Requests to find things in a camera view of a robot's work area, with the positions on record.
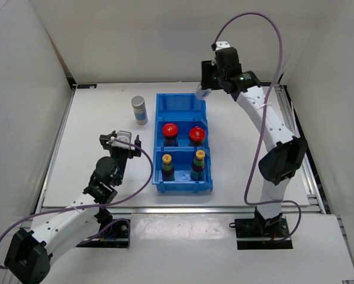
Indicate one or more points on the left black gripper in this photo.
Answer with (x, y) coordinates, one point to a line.
(103, 142)

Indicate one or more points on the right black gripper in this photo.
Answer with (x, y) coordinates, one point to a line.
(207, 69)

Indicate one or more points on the silver-capped spice shaker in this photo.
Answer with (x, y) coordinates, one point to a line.
(139, 109)
(202, 93)

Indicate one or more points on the red-capped sauce jar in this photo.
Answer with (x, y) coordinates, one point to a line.
(196, 136)
(170, 133)

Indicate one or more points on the yellow-capped sauce bottle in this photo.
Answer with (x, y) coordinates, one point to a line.
(198, 165)
(167, 168)

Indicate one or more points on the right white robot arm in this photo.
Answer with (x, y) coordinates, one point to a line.
(285, 151)

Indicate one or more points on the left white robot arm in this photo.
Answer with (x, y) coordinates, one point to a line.
(32, 253)

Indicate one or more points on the blue three-compartment plastic bin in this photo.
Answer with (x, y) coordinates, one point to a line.
(186, 111)

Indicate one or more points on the left black corner label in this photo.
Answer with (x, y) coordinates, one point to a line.
(86, 86)

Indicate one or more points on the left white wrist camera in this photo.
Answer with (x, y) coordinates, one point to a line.
(120, 139)

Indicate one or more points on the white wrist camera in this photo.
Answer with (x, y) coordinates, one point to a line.
(120, 139)
(218, 45)

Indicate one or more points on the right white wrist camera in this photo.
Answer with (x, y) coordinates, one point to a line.
(218, 45)

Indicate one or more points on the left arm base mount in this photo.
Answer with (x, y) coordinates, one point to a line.
(116, 236)

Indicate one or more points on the front aluminium rail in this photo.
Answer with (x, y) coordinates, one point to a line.
(205, 210)

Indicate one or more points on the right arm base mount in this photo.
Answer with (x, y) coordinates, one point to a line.
(249, 235)

